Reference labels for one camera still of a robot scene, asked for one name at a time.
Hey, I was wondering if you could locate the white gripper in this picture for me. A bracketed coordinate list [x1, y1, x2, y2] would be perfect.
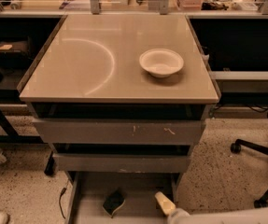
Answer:
[155, 191, 190, 224]

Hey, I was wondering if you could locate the green and yellow sponge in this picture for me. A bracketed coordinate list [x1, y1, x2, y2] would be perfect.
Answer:
[102, 189, 125, 217]

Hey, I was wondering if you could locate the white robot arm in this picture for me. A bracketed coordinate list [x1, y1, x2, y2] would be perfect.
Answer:
[155, 191, 268, 224]

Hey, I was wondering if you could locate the open grey bottom drawer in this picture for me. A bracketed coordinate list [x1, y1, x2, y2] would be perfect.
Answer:
[64, 172, 176, 224]

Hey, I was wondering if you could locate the grey top drawer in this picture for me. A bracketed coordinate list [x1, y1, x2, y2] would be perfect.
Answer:
[33, 119, 205, 145]

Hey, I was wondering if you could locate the grey middle drawer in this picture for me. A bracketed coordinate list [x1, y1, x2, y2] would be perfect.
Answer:
[53, 154, 190, 173]

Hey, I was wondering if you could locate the grey drawer cabinet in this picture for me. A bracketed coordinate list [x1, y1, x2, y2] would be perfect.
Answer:
[16, 13, 222, 185]

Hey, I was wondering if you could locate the white paper bowl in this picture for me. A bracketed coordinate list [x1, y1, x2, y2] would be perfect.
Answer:
[139, 49, 184, 78]

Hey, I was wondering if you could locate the black cable on floor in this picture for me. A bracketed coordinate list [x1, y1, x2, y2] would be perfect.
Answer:
[58, 179, 70, 220]

